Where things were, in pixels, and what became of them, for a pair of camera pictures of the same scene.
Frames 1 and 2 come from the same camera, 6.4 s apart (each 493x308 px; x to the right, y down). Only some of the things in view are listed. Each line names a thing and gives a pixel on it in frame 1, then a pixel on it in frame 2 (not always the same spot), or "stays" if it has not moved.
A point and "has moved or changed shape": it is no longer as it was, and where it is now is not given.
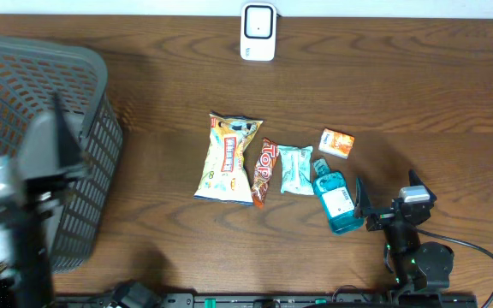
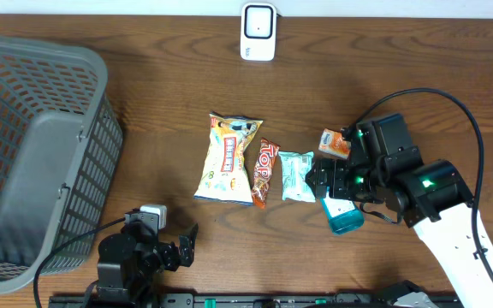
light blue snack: (295, 164) has moved or changed shape
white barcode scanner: (258, 24) stays
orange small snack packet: (336, 143) stays
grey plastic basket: (14, 78) stays
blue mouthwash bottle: (337, 198) stays
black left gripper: (38, 202) to (172, 259)
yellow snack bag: (224, 177) stays
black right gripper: (381, 216) to (341, 187)
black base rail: (157, 299) stays
